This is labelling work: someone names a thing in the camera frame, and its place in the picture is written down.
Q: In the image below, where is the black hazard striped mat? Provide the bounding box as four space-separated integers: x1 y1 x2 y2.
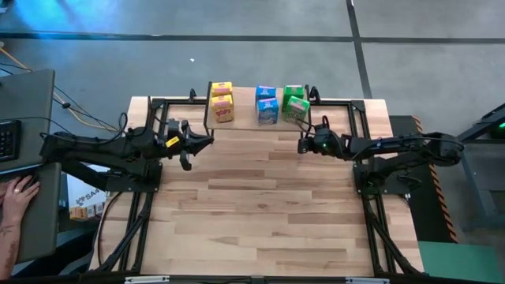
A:
388 114 461 245

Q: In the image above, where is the blue Rice Krispies cereal box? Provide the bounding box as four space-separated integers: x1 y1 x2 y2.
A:
255 84 277 102
256 97 280 126

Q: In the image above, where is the white printed cardboard box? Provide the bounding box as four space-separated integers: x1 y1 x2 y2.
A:
65 173 108 222

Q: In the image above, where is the green Apple Jacks cereal box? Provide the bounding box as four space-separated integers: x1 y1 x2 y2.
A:
281 84 305 110
284 95 311 124

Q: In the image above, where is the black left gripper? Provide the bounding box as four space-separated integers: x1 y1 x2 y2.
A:
157 120 215 172

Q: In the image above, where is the black table frame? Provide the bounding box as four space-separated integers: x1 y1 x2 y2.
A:
89 96 425 284

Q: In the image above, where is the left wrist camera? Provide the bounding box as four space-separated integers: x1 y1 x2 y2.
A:
165 118 182 136

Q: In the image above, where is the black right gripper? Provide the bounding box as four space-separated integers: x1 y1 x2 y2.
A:
297 126 345 159

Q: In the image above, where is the person's hand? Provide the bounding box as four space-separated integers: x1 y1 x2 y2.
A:
1 174 41 224

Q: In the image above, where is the black keyboard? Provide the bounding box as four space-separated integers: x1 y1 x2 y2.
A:
0 119 23 163

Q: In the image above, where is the black neighbouring rig frame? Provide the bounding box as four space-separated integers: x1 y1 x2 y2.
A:
457 101 505 232

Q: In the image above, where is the person's forearm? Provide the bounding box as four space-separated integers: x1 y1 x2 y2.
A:
0 220 21 279

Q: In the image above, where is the white frame bracket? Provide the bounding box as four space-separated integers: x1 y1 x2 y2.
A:
345 277 391 284
124 275 170 284

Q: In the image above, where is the green floor mat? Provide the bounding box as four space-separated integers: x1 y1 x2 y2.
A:
417 240 505 284

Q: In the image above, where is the yellow Corn Pops cereal box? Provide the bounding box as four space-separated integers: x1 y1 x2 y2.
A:
209 94 236 124
210 81 234 98

